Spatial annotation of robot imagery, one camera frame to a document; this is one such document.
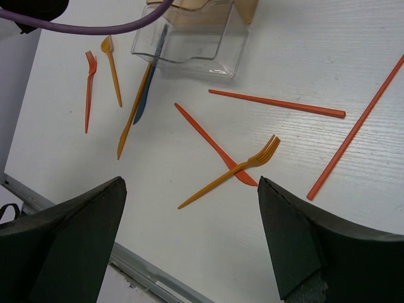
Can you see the orange plastic fork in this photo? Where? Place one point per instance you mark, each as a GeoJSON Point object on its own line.
{"type": "Point", "coordinates": [259, 159]}

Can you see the clear plastic container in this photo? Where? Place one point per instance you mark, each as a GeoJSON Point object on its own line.
{"type": "Point", "coordinates": [201, 50]}

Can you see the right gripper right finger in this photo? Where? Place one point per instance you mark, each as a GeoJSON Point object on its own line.
{"type": "Point", "coordinates": [319, 257]}

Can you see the orange plastic knife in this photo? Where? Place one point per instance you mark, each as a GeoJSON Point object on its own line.
{"type": "Point", "coordinates": [135, 106]}

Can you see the red plastic knife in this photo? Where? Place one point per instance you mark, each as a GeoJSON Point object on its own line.
{"type": "Point", "coordinates": [242, 176]}

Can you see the orange plastic spork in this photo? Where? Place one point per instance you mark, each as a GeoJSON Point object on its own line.
{"type": "Point", "coordinates": [107, 48]}

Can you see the red chopstick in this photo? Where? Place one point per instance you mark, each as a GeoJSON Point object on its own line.
{"type": "Point", "coordinates": [341, 114]}
{"type": "Point", "coordinates": [351, 135]}

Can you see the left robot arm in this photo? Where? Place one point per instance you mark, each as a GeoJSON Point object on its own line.
{"type": "Point", "coordinates": [46, 10]}

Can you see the blue plastic knife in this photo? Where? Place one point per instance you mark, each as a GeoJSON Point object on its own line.
{"type": "Point", "coordinates": [144, 96]}

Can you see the red plastic fork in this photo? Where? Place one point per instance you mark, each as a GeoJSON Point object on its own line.
{"type": "Point", "coordinates": [92, 68]}

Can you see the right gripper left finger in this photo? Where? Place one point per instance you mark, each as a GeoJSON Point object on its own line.
{"type": "Point", "coordinates": [60, 254]}

